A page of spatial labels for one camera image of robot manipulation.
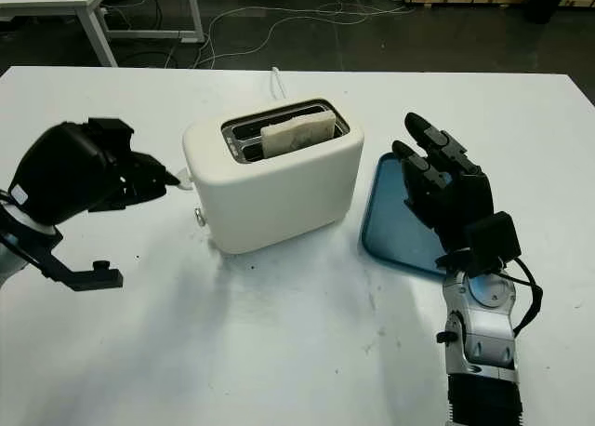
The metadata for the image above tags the white bread slice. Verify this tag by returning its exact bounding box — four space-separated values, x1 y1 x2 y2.
259 110 336 158

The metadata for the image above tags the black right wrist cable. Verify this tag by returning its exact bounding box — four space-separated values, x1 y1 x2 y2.
499 258 544 339

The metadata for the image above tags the white toaster power cord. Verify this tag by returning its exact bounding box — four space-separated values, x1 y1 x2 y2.
269 66 287 100

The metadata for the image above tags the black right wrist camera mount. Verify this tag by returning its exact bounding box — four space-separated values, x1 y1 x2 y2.
435 213 521 278

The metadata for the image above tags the white floor cable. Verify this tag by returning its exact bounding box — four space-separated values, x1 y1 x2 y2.
194 0 408 69

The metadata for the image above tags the black waste bin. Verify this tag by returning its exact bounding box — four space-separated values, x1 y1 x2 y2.
527 0 573 25

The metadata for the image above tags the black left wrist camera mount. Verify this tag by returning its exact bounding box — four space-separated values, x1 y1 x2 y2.
7 225 125 293

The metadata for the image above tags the blue plastic tray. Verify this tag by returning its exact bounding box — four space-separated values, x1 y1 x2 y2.
357 152 450 278

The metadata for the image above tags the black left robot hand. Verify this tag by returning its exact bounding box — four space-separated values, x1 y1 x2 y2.
8 117 182 227

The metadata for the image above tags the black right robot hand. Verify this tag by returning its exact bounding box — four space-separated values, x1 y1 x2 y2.
391 113 495 256

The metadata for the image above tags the white two-slot toaster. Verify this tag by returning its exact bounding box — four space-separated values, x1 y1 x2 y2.
181 99 365 256

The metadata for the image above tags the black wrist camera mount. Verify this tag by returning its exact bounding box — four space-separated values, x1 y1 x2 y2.
7 225 125 293
435 213 521 278

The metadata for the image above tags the black floor cable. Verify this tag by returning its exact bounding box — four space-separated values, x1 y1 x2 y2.
115 0 180 68

